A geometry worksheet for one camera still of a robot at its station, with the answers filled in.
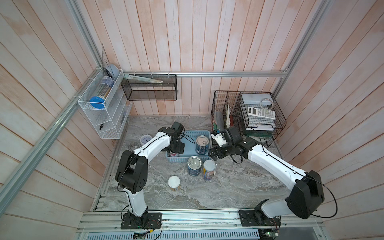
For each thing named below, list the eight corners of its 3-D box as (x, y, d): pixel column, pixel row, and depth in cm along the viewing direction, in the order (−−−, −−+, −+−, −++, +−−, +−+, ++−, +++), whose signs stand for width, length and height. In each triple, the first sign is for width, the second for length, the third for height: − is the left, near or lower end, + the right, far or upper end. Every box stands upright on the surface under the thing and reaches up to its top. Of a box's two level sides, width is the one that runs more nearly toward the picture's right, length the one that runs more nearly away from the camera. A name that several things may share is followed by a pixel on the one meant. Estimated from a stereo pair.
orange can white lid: (169, 191, 85) (167, 187, 79) (170, 180, 89) (168, 175, 83) (180, 191, 85) (179, 187, 79) (180, 180, 89) (180, 175, 83)
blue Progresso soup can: (187, 177, 90) (187, 169, 81) (187, 164, 95) (187, 155, 86) (200, 177, 90) (202, 169, 81) (200, 164, 95) (201, 155, 86)
